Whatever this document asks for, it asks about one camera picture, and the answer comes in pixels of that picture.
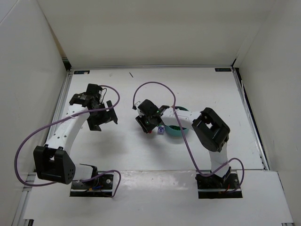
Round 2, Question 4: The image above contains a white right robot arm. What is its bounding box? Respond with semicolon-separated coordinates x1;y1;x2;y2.
133;99;231;188

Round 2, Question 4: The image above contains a blue right corner label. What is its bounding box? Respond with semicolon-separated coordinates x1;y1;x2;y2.
215;68;232;72

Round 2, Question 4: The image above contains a blue left corner label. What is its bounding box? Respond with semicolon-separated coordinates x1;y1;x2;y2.
73;70;90;75

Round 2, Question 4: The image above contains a teal round divided container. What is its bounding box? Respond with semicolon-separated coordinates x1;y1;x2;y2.
164;106;188;137

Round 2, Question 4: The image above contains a lavender inverted square lego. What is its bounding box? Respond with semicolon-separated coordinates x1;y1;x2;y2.
157;127;165;135

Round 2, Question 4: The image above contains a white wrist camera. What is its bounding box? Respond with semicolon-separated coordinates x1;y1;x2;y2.
100;88;107;103
132;101;141;110

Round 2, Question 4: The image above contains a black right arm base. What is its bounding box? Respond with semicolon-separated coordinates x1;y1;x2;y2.
195;172;243;199

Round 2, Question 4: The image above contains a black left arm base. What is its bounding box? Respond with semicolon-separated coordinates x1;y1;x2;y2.
70;172;114;197

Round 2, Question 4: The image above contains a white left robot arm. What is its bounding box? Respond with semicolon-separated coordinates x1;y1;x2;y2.
33;84;118;185

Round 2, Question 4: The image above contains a green square lego brick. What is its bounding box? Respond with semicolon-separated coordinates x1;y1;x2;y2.
170;126;181;130

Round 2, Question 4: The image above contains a blue corner label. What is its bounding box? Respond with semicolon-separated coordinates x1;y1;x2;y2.
215;68;232;72
73;70;90;75

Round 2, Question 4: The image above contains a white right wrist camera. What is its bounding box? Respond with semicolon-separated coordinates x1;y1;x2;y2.
132;101;141;110

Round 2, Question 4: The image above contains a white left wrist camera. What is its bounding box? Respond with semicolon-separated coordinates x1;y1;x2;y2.
100;88;107;103

